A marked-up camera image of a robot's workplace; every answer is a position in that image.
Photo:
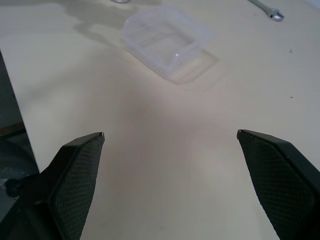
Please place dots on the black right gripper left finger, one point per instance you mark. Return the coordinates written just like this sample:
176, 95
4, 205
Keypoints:
72, 180

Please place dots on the clear plastic container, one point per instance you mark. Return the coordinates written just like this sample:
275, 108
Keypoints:
165, 42

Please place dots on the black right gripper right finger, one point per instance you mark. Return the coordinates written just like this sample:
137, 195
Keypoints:
282, 180

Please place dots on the silver metal wrench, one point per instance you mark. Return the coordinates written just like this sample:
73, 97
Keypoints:
271, 10

